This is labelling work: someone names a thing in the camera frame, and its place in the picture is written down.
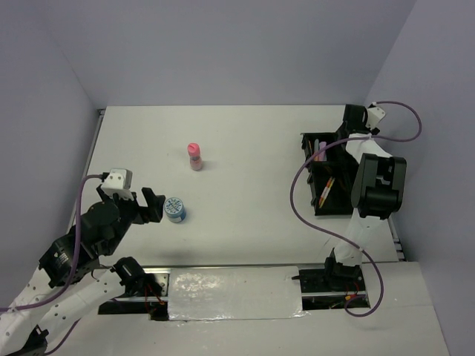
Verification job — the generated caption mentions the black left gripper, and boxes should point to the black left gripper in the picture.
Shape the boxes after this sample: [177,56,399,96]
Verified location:
[99,183,166,255]

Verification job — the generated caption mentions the blue paint jar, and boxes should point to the blue paint jar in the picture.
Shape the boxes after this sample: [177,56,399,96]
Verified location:
[163,197,186,223]

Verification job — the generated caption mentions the purple highlighter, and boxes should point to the purple highlighter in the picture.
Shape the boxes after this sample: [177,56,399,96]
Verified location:
[315,142,327,162]

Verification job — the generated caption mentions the pink-capped marker tube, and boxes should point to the pink-capped marker tube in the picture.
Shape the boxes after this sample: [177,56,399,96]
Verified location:
[187,142,203,171]

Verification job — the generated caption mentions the orange pen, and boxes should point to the orange pen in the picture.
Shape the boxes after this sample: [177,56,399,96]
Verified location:
[318,177,333,207]

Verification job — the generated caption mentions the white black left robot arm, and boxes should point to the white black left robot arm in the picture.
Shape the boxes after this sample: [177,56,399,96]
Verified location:
[1,188,166,355]

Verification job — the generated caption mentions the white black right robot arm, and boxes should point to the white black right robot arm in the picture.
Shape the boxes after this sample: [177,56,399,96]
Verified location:
[322,105,407,290]

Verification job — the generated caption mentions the black four-compartment organizer tray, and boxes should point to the black four-compartment organizer tray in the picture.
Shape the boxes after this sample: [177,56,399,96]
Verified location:
[299,132,387,219]

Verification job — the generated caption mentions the silver tape-covered panel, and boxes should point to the silver tape-covered panel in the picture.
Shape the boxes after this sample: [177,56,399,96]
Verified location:
[168,266,304,321]

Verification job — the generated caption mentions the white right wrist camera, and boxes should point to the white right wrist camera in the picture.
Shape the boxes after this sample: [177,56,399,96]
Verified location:
[366,102,386,131]

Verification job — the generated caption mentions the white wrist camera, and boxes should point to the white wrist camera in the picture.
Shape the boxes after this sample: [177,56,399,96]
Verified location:
[100,168,134,200]
[366,102,386,131]

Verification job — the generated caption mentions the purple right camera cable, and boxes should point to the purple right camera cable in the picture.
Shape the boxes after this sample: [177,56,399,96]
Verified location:
[289,99,423,318]

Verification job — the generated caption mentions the purple camera cable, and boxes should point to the purple camera cable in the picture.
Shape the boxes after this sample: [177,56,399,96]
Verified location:
[0,172,108,356]
[289,99,423,318]

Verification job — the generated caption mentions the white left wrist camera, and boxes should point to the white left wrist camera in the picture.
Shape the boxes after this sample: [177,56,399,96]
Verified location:
[100,168,134,200]

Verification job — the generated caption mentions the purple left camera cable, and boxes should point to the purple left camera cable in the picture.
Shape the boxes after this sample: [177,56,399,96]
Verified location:
[0,172,108,356]

